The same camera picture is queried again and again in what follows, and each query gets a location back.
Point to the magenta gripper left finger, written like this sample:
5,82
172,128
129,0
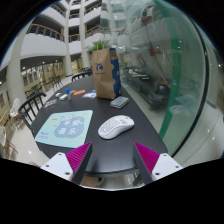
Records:
70,166

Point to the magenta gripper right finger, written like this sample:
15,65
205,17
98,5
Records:
153,166

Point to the light blue mouse pad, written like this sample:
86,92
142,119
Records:
67,129

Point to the white perforated computer mouse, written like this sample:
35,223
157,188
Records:
115,126

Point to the clear plastic packet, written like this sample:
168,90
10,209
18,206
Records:
50,103

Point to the small white box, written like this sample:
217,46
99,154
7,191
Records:
63,97

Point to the grey smartphone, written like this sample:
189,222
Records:
119,102

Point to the white blue packet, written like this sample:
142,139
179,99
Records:
90,95

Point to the black chair near left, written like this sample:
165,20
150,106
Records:
29,109

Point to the orange flat item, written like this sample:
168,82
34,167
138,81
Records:
78,92

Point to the blue capped small bottle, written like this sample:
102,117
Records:
68,93

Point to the white wicker chair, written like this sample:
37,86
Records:
15,107

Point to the black chair far end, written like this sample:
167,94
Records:
81,75

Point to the brown paper bag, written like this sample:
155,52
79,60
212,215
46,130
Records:
106,73

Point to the green potted plant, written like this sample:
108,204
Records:
99,45

